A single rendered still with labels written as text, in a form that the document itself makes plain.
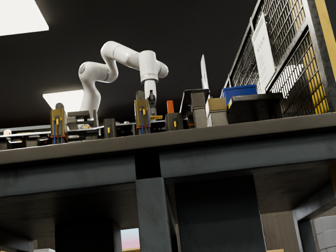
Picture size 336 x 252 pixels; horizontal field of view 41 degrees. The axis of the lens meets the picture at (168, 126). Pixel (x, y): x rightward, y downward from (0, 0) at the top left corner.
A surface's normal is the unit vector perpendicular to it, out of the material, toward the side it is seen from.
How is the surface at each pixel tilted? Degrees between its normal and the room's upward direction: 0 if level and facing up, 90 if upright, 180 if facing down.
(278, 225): 90
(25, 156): 90
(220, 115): 90
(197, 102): 90
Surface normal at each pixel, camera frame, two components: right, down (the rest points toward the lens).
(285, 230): -0.04, -0.33
